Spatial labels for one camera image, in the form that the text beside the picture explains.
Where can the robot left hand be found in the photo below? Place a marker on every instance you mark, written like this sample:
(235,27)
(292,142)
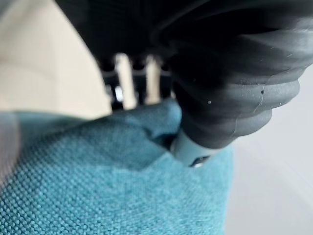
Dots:
(220,73)

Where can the teal woven cushion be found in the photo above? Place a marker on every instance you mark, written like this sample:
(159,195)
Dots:
(110,181)

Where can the cream sofa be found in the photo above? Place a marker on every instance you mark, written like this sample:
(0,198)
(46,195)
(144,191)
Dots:
(41,61)

